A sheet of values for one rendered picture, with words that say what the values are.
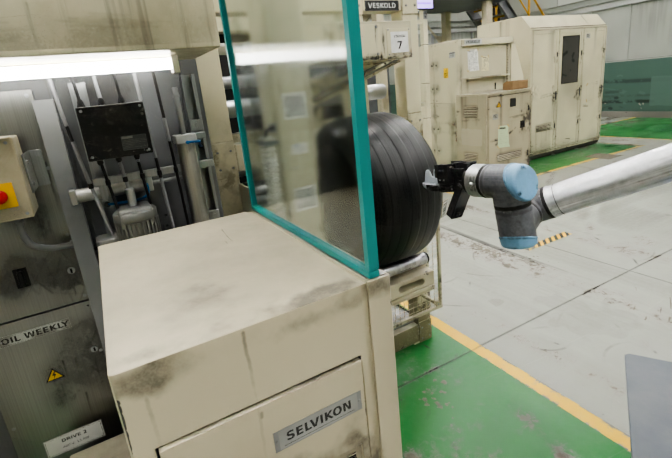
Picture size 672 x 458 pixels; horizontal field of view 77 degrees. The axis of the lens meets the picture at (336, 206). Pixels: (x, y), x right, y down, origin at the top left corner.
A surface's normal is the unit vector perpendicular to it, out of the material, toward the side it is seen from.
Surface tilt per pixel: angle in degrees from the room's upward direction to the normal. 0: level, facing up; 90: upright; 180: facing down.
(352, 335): 90
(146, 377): 90
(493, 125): 90
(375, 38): 90
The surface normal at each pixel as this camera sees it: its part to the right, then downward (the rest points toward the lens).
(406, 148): 0.33, -0.44
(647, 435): -0.10, -0.96
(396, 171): 0.41, -0.22
